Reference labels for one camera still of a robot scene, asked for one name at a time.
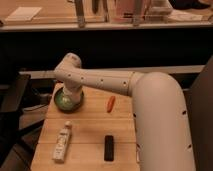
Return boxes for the green ceramic bowl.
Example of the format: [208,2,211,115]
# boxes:
[54,87,84,113]

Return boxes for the orange carrot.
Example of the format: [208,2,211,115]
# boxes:
[107,96,116,113]

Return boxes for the white paper sheet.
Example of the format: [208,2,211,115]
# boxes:
[6,7,41,22]

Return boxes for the black chair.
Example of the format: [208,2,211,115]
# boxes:
[0,74,44,168]

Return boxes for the white squeeze bottle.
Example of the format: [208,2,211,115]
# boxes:
[52,121,72,163]

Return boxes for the black remote control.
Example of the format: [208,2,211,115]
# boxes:
[104,135,114,161]

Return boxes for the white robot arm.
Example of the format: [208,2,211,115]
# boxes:
[54,53,196,171]

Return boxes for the grey metal rail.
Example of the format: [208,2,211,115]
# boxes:
[21,65,204,79]

